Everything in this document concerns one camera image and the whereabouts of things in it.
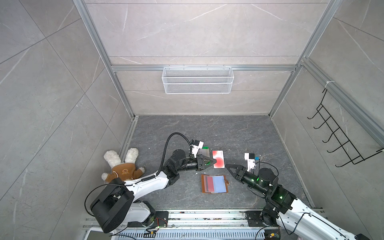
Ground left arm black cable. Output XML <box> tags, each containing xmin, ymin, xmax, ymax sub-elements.
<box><xmin>155</xmin><ymin>131</ymin><xmax>192</xmax><ymax>178</ymax></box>

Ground white brown plush toy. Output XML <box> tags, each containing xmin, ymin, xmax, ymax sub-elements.
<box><xmin>101</xmin><ymin>148</ymin><xmax>145</xmax><ymax>183</ymax></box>

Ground brown leather card holder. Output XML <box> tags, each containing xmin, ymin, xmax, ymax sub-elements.
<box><xmin>201</xmin><ymin>175</ymin><xmax>229</xmax><ymax>194</ymax></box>

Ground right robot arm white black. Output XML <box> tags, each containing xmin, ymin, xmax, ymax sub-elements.
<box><xmin>226</xmin><ymin>164</ymin><xmax>368</xmax><ymax>240</ymax></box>

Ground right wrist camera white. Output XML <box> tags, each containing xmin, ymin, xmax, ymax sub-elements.
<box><xmin>244</xmin><ymin>153</ymin><xmax>260</xmax><ymax>172</ymax></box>

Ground white wire mesh basket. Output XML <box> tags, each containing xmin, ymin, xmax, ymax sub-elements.
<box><xmin>162</xmin><ymin>67</ymin><xmax>235</xmax><ymax>94</ymax></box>

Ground black wire hook rack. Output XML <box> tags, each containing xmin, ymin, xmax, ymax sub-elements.
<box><xmin>307</xmin><ymin>89</ymin><xmax>384</xmax><ymax>168</ymax></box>

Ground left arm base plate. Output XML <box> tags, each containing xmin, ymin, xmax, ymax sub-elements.
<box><xmin>129</xmin><ymin>211</ymin><xmax>169</xmax><ymax>229</ymax></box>

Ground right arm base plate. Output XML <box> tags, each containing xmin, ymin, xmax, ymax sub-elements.
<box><xmin>245</xmin><ymin>210</ymin><xmax>283</xmax><ymax>227</ymax></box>

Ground white device at bottom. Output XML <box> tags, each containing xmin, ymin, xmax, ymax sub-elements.
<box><xmin>83</xmin><ymin>227</ymin><xmax>119</xmax><ymax>240</ymax></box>

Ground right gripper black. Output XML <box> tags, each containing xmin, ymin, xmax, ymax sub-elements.
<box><xmin>225</xmin><ymin>164</ymin><xmax>269</xmax><ymax>197</ymax></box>

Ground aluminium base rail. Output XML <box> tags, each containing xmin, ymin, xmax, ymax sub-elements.
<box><xmin>81</xmin><ymin>209</ymin><xmax>334</xmax><ymax>240</ymax></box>

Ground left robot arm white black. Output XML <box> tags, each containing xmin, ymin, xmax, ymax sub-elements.
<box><xmin>90</xmin><ymin>148</ymin><xmax>217</xmax><ymax>233</ymax></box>

